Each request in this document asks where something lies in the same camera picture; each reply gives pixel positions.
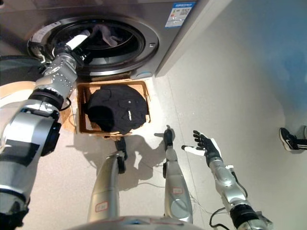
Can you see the grey trouser leg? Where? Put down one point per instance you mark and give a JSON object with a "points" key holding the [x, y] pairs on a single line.
{"points": [[302, 139]]}

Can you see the black right robot foot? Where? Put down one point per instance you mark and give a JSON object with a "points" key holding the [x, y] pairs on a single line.
{"points": [[168, 139]]}

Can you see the black and white right hand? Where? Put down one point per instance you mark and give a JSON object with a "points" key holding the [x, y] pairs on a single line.
{"points": [[211, 148]]}

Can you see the round washing machine door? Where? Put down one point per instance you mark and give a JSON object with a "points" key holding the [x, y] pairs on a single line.
{"points": [[16, 69]]}

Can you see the robot torso with red stripe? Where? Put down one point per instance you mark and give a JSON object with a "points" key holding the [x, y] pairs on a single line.
{"points": [[129, 224]]}

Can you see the silver left robot leg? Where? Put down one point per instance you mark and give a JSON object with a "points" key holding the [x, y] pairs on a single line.
{"points": [[105, 189]]}

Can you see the black and white left hand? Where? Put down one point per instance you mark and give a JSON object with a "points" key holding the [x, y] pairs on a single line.
{"points": [[76, 41]]}

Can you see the silver right robot leg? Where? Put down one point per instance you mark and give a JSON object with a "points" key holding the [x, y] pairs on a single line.
{"points": [[176, 189]]}

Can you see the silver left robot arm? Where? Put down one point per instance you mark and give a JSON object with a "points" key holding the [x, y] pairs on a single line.
{"points": [[31, 129]]}

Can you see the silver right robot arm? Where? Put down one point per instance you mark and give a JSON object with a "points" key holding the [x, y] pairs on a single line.
{"points": [[226, 184]]}

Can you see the silver robot leg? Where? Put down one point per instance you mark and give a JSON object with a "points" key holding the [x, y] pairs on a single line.
{"points": [[176, 189], [105, 189]]}

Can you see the blue energy label sticker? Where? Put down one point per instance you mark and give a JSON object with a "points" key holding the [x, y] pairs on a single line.
{"points": [[180, 14]]}

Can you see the grey washing machine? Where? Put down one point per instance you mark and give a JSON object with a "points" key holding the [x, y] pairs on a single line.
{"points": [[148, 31]]}

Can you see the brown wicker laundry basket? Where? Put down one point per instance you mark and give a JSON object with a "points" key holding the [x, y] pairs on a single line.
{"points": [[81, 115]]}

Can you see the black and white sneaker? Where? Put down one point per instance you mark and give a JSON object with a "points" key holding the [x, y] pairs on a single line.
{"points": [[287, 140]]}

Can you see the white garment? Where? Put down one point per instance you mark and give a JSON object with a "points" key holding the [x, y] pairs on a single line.
{"points": [[108, 36]]}

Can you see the black left robot foot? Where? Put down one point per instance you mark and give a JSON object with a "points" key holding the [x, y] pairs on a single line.
{"points": [[121, 146]]}

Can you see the black robot foot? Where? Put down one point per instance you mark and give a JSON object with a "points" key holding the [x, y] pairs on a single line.
{"points": [[121, 146], [168, 139]]}

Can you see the black shirt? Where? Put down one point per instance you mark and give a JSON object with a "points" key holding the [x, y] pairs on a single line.
{"points": [[120, 107]]}

